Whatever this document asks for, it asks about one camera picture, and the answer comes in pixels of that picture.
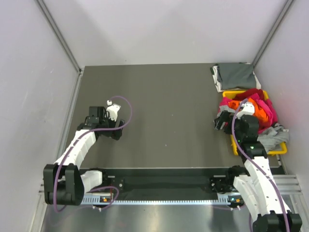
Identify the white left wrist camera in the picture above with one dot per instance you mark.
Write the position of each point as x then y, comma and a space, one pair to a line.
112, 110

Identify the left aluminium corner post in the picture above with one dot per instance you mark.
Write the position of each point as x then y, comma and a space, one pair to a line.
54, 27

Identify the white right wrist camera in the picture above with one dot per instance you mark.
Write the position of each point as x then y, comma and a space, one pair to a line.
246, 109

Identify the slotted grey cable duct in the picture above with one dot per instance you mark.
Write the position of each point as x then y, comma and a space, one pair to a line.
104, 199

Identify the yellow plastic bin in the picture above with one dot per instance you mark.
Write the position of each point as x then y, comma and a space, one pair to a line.
279, 150

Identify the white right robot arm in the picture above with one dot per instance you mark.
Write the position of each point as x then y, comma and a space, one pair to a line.
254, 180

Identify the light grey t shirt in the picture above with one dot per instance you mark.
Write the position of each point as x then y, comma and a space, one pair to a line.
273, 136

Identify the aluminium frame rail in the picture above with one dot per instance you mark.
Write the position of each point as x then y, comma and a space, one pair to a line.
287, 184

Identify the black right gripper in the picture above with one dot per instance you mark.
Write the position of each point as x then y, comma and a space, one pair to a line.
225, 116

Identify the pink t shirt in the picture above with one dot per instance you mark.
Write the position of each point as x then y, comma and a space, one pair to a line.
255, 94

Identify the right aluminium corner post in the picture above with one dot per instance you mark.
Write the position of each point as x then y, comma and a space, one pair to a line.
274, 28

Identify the orange t shirt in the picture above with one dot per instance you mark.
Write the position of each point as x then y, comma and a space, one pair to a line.
262, 111

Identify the folded dark grey t shirt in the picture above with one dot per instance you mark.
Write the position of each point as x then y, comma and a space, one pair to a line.
236, 75

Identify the aluminium corner post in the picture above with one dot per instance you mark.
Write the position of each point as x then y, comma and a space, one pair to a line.
274, 28
54, 27

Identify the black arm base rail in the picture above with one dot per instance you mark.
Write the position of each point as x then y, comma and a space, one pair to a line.
168, 183

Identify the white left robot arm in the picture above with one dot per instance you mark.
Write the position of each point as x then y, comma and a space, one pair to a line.
63, 183

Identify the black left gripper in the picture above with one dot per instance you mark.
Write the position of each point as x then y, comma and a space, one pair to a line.
115, 134

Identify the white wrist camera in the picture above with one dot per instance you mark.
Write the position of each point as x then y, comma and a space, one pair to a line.
246, 109
112, 110

